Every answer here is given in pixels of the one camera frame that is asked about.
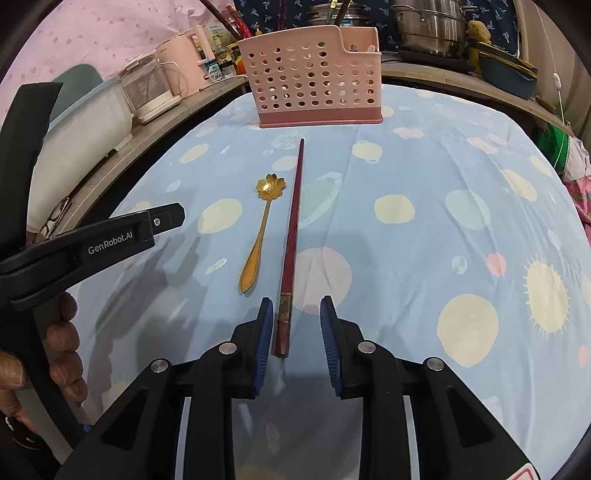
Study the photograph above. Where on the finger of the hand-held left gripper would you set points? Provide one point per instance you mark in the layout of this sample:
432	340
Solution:
168	218

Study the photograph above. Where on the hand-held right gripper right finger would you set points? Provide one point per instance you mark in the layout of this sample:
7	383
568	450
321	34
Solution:
330	341

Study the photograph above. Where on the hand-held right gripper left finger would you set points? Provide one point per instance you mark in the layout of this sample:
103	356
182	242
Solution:
261	344

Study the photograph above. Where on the gold flower spoon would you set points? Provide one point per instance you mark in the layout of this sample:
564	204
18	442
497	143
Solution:
272	187

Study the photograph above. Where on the pink perforated utensil basket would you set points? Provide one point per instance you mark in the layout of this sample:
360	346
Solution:
314	78

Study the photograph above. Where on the person's left hand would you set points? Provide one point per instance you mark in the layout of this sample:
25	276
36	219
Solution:
64	341

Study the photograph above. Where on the eyeglasses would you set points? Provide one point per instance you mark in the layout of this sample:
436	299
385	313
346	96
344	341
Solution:
55	217

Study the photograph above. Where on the white clear kitchen appliance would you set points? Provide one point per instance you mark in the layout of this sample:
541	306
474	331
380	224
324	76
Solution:
147	92

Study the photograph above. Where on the pale blue plastic tub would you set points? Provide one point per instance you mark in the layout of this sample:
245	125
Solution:
92	115

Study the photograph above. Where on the blue dotted tablecloth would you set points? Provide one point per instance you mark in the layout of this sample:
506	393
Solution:
415	221

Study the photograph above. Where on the pink electric kettle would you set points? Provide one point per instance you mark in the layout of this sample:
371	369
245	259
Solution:
180	64

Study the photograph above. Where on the grey-blue plastic lid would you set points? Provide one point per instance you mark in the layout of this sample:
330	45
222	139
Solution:
78	78

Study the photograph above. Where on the cluster of condiment bottles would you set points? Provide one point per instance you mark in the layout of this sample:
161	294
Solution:
221	60

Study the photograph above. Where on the pink dotted curtain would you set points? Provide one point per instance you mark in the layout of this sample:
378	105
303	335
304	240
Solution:
115	32

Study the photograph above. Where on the navy floral cloth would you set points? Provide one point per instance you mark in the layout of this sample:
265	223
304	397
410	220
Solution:
286	14

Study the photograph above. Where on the steel rice cooker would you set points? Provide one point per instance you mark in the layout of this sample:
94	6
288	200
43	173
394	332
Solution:
360	16

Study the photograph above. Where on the pink pineapple print cloth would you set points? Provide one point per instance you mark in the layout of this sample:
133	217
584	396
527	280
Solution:
579	184

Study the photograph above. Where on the green cloth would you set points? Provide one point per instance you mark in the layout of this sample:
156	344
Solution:
556	147

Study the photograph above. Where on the black induction cooker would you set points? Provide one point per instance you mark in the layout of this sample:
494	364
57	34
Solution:
438	60

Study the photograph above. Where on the steel steamer pot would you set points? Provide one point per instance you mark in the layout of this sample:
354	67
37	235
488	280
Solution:
429	27

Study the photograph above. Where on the yellow rimmed bowl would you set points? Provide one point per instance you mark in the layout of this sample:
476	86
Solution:
508	60

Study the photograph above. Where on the yellow sponge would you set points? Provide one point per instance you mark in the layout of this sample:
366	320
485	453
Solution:
479	31

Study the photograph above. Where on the beige curtain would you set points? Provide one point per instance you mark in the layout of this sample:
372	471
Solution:
563	46

